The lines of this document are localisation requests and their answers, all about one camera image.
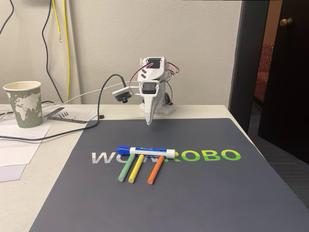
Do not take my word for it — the orange chalk stick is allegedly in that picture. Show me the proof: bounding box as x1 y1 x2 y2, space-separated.
146 155 166 186

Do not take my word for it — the dark grey door frame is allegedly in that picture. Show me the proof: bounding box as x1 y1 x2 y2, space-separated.
227 0 271 136

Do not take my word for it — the dark wooden door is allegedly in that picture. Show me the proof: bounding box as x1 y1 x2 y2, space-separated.
257 0 309 165

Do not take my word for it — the yellow chalk stick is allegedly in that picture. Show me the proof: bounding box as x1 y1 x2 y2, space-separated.
127 154 145 184

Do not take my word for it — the thin black cable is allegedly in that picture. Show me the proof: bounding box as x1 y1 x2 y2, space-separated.
0 0 15 35

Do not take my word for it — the white cable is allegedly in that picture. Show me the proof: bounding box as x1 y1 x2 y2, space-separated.
64 84 126 105

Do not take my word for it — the grey striped sheet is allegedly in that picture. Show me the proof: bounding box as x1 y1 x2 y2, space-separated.
42 107 100 125

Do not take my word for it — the white paper sheet red text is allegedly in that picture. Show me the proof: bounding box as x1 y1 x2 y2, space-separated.
0 118 54 168

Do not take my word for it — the white camera module on bracket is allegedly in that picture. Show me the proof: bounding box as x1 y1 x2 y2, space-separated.
112 87 134 104

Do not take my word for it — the black camera cable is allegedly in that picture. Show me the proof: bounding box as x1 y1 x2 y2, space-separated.
0 73 130 142

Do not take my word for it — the paper cup with world map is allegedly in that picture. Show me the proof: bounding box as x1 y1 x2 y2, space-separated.
2 81 43 129

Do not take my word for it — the pale blank paper sheet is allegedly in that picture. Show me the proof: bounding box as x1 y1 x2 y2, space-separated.
0 163 28 183

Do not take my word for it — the short yellow wire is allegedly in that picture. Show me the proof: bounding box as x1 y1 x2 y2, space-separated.
51 0 63 44

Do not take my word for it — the long yellow wire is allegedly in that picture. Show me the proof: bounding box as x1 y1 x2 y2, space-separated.
63 0 72 98

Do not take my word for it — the black wall cable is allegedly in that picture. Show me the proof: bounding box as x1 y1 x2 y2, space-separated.
42 0 65 104

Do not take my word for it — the green chalk stick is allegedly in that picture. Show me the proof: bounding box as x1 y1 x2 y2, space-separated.
117 154 136 183

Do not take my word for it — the dark grey printed mat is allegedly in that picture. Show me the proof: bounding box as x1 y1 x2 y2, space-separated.
28 117 309 232

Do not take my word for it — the blue whiteboard marker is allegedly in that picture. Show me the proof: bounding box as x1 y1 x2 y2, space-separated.
115 145 177 160

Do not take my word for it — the brass door knob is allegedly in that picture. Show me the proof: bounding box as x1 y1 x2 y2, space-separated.
279 17 294 27

